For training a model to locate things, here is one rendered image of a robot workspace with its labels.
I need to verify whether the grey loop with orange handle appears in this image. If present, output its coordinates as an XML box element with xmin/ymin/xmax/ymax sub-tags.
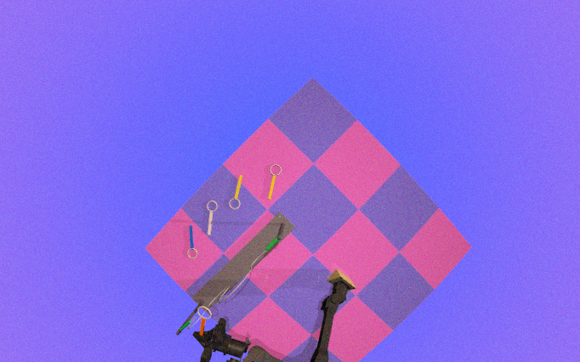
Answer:
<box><xmin>197</xmin><ymin>306</ymin><xmax>212</xmax><ymax>336</ymax></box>

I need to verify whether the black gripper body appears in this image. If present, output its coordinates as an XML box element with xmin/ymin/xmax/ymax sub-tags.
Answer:
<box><xmin>200</xmin><ymin>318</ymin><xmax>234</xmax><ymax>362</ymax></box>

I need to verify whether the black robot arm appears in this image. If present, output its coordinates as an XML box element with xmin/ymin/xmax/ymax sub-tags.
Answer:
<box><xmin>213</xmin><ymin>280</ymin><xmax>350</xmax><ymax>362</ymax></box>

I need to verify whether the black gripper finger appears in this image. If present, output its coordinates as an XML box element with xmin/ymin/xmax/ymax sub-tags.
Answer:
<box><xmin>193</xmin><ymin>333</ymin><xmax>210</xmax><ymax>348</ymax></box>
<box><xmin>193</xmin><ymin>327</ymin><xmax>215</xmax><ymax>341</ymax></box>

